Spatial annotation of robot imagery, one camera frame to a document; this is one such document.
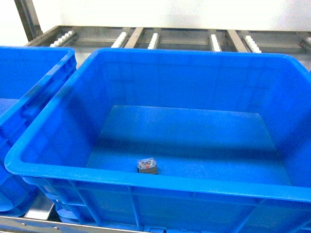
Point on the left blue plastic crate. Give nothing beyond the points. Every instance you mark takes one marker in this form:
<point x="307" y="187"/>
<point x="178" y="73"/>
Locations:
<point x="29" y="78"/>

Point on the large blue plastic crate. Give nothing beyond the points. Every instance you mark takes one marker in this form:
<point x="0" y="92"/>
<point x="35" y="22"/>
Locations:
<point x="170" y="136"/>

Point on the steel roller rack shelf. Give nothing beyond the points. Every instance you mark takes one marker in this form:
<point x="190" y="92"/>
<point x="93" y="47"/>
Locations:
<point x="170" y="38"/>

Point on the red mushroom push button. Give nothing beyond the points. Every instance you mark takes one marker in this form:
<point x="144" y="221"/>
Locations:
<point x="147" y="166"/>

